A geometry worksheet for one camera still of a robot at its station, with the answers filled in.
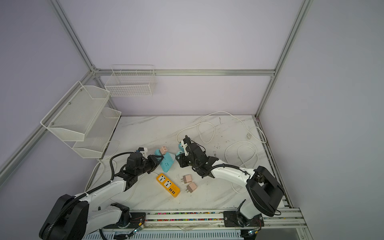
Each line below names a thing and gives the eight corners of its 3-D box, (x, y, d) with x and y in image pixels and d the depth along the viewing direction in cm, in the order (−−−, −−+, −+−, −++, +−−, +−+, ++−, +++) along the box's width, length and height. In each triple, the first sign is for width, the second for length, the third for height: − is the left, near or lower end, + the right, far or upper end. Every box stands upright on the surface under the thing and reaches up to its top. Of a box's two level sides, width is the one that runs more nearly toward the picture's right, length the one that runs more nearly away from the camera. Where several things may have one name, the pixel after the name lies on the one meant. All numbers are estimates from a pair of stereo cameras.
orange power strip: (154, 180, 89) (153, 178, 86) (160, 173, 92) (159, 171, 89) (174, 199, 82) (174, 197, 80) (181, 191, 85) (180, 189, 82)
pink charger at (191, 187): (189, 194, 84) (189, 193, 82) (185, 189, 86) (184, 187, 84) (197, 187, 86) (197, 185, 84) (193, 182, 88) (193, 180, 86)
